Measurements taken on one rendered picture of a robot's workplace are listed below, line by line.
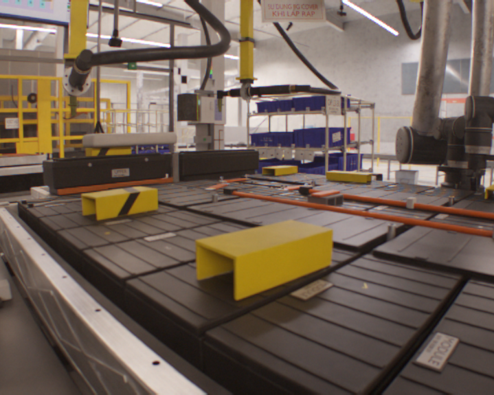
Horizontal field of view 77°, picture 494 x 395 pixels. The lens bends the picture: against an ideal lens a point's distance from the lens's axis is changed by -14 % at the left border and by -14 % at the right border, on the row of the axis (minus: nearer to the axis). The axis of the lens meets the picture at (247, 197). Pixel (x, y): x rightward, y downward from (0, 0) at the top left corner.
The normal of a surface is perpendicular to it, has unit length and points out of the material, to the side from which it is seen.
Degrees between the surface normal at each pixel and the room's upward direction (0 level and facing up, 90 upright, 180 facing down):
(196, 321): 0
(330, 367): 0
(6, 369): 0
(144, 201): 90
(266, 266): 90
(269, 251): 90
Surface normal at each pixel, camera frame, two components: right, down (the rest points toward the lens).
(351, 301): 0.00, -0.99
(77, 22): 0.51, 0.14
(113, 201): 0.77, 0.11
